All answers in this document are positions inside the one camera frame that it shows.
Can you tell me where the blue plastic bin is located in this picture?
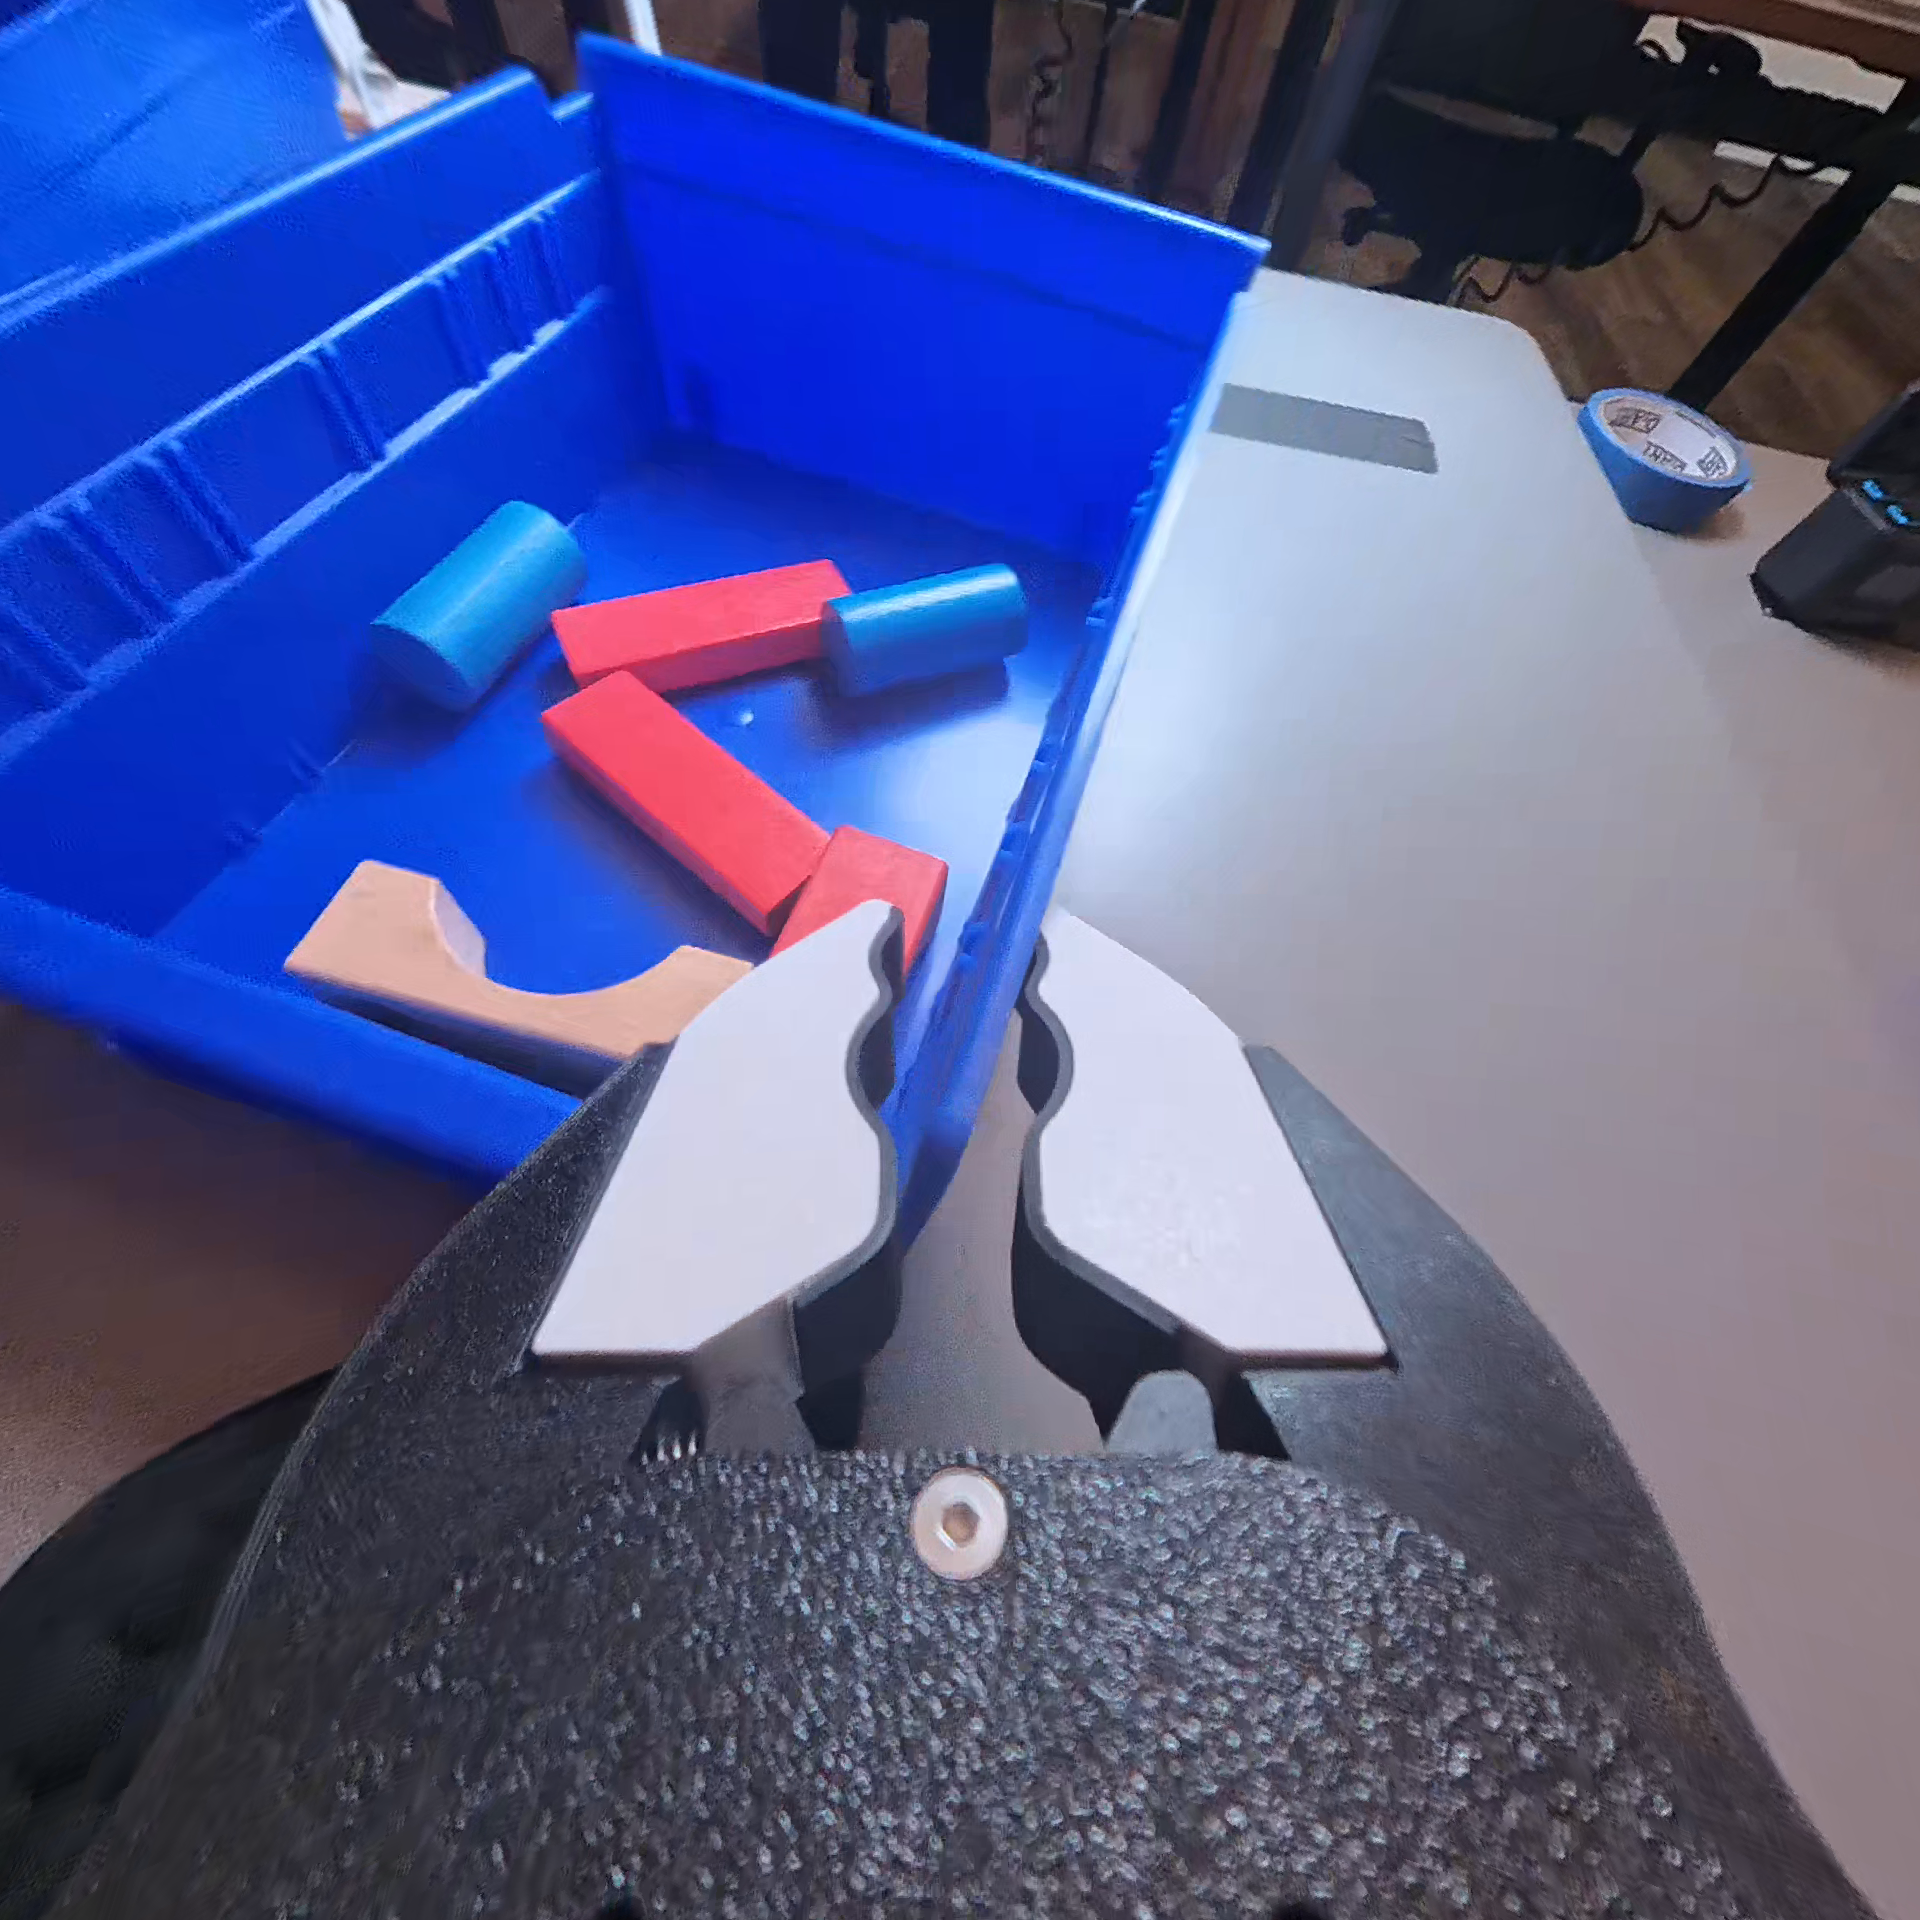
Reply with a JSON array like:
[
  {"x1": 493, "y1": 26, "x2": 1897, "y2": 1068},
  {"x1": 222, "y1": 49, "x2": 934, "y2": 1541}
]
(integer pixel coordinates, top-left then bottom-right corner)
[
  {"x1": 0, "y1": 0, "x2": 350, "y2": 295},
  {"x1": 0, "y1": 33, "x2": 1273, "y2": 1202}
]

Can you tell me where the wooden desk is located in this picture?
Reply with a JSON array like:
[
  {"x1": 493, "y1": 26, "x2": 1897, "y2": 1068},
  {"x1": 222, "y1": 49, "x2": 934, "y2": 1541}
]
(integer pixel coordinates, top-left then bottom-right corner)
[{"x1": 1628, "y1": 0, "x2": 1920, "y2": 414}]

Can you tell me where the grey tape strip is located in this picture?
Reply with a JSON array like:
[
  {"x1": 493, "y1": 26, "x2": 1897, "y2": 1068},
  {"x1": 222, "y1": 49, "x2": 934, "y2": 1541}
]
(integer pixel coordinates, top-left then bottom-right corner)
[{"x1": 1212, "y1": 381, "x2": 1439, "y2": 476}]

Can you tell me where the red rectangular wooden block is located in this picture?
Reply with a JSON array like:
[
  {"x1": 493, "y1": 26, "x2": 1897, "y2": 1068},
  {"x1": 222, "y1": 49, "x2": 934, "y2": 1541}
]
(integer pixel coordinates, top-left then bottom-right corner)
[
  {"x1": 540, "y1": 669, "x2": 832, "y2": 938},
  {"x1": 551, "y1": 559, "x2": 855, "y2": 694}
]

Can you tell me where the black office chair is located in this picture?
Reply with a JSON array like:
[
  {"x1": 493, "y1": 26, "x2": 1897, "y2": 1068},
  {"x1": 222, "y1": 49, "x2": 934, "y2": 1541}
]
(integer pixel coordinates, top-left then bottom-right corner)
[{"x1": 1339, "y1": 0, "x2": 1653, "y2": 301}]

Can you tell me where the black device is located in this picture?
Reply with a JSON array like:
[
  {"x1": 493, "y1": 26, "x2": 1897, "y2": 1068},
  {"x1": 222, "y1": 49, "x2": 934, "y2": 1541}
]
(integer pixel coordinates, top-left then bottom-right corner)
[{"x1": 1750, "y1": 381, "x2": 1920, "y2": 649}]

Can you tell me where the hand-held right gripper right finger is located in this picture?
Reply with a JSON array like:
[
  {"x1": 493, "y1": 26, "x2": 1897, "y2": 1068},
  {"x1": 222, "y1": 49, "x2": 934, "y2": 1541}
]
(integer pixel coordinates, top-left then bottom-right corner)
[{"x1": 1013, "y1": 910, "x2": 1389, "y2": 1449}]

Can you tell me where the red wooden arch block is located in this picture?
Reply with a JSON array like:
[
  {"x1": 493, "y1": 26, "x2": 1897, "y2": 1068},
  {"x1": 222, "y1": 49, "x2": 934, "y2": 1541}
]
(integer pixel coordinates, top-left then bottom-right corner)
[{"x1": 768, "y1": 825, "x2": 951, "y2": 969}]

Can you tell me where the blue wooden cylinder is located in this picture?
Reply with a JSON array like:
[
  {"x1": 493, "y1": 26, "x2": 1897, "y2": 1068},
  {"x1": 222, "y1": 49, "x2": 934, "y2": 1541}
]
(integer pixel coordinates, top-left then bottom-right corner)
[
  {"x1": 371, "y1": 501, "x2": 590, "y2": 710},
  {"x1": 820, "y1": 565, "x2": 1030, "y2": 700}
]

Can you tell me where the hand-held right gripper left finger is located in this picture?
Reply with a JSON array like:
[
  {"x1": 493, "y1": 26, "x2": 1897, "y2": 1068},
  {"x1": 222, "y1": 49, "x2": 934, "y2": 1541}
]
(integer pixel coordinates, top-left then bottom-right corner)
[{"x1": 528, "y1": 901, "x2": 904, "y2": 1449}]

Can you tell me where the natural wooden arch block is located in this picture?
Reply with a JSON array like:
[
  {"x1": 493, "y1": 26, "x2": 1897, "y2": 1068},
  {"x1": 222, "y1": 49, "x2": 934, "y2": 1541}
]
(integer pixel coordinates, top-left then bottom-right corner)
[{"x1": 285, "y1": 859, "x2": 757, "y2": 1098}]

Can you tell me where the blue tape roll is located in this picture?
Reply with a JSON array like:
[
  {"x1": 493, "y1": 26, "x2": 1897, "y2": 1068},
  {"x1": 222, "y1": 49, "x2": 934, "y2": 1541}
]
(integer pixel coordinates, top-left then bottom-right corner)
[{"x1": 1574, "y1": 387, "x2": 1753, "y2": 532}]

